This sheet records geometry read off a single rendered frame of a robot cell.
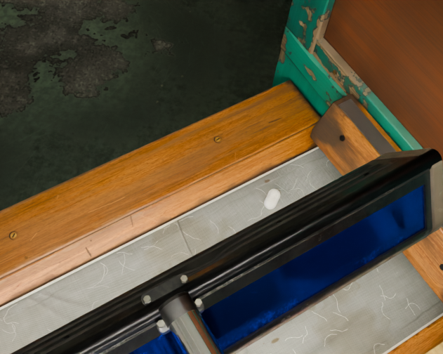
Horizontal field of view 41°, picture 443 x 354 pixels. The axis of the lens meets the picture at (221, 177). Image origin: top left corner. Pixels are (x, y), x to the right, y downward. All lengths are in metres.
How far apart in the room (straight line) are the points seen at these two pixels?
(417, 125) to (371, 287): 0.23
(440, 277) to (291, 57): 0.40
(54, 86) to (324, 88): 1.20
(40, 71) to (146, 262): 1.27
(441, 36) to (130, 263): 0.47
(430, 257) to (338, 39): 0.32
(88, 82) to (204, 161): 1.13
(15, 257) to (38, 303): 0.07
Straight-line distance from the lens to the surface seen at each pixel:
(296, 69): 0.95
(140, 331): 0.40
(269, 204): 0.84
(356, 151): 0.81
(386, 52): 0.78
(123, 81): 1.93
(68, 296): 0.80
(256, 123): 0.90
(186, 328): 0.38
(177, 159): 0.85
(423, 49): 0.73
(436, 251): 0.78
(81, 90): 1.92
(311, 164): 0.90
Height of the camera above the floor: 1.49
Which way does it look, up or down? 59 degrees down
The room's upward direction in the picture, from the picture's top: 8 degrees clockwise
